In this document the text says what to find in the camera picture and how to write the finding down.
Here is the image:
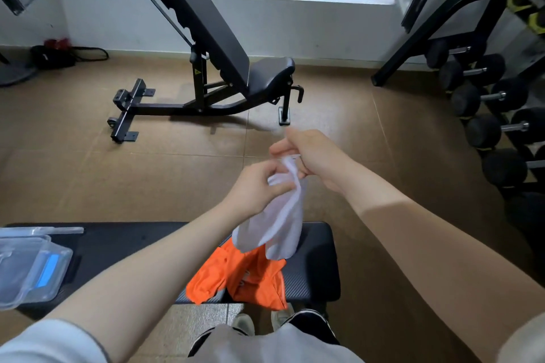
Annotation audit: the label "person's left hand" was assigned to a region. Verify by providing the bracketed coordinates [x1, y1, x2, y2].
[221, 159, 296, 218]

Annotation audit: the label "person's right hand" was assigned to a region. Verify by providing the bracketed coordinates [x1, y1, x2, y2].
[269, 128, 362, 194]

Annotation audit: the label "white cloth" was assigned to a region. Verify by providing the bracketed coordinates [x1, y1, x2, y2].
[232, 154, 308, 261]

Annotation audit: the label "person's right forearm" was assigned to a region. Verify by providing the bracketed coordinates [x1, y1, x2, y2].
[340, 165, 545, 353]

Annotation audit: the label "person's left forearm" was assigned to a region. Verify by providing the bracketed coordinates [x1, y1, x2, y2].
[40, 199, 239, 363]

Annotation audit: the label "black flat workout bench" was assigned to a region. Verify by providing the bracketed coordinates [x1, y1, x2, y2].
[3, 221, 341, 320]

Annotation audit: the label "orange garment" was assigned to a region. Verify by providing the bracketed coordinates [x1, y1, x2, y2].
[186, 237, 288, 311]

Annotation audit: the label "black adjustable incline bench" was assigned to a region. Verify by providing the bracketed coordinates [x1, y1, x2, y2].
[106, 0, 305, 144]

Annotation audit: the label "person's left shoe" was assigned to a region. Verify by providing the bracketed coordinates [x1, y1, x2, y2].
[232, 313, 255, 337]

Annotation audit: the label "person's white shirt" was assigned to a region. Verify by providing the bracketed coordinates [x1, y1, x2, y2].
[0, 312, 545, 363]

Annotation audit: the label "row of black dumbbells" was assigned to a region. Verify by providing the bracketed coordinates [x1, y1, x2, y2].
[425, 35, 545, 206]

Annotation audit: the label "black dumbbell rack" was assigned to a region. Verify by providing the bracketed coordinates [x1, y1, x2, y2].
[370, 0, 545, 282]

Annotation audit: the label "clear plastic lid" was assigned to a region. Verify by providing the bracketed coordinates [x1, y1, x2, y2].
[0, 227, 85, 240]

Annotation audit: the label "black and red bag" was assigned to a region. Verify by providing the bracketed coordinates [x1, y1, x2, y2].
[30, 38, 110, 70]

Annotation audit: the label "blue item in container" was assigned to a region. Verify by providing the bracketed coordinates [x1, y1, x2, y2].
[36, 254, 60, 289]

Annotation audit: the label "clear plastic container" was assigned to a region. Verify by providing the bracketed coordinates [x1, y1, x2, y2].
[0, 234, 74, 311]

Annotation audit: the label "black round equipment base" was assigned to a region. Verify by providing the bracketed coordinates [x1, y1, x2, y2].
[0, 51, 38, 88]

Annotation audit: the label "yellow and black weights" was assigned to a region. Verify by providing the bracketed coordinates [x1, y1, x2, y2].
[506, 0, 545, 35]

